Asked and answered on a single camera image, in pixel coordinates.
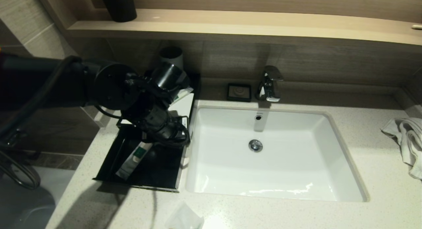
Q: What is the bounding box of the white ceramic sink basin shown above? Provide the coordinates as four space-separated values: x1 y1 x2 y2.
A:
185 106 370 202

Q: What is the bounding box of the clear toothbrush packet green label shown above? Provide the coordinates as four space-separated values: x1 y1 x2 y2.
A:
174 86 194 101

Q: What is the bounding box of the chrome faucet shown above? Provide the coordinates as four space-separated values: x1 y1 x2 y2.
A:
256 66 284 103

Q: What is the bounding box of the flat white packet green label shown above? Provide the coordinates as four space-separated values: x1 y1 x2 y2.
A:
115 142 153 180

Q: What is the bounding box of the black cylinder container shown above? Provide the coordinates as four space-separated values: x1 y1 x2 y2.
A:
100 0 138 23

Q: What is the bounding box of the black square soap dish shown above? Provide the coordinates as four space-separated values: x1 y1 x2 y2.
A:
227 83 252 103

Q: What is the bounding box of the chrome wall valve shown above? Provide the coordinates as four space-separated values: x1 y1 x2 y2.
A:
5 127 30 147

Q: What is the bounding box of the white plastic wrapper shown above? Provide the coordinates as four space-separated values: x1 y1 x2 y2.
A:
166 202 205 229

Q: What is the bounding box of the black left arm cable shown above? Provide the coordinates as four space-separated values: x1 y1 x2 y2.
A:
96 105 192 147

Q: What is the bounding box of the light wooden shelf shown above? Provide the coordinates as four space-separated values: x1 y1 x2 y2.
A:
68 9 422 47

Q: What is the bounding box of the grey cup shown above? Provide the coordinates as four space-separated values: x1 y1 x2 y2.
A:
160 47 184 70

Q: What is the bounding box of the black tray with toiletry packets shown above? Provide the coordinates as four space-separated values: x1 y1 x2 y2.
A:
93 125 189 192

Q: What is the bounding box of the black hose loop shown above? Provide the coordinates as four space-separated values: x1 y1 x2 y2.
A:
0 150 42 190

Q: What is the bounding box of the white towel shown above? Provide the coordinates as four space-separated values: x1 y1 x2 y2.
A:
381 118 422 180

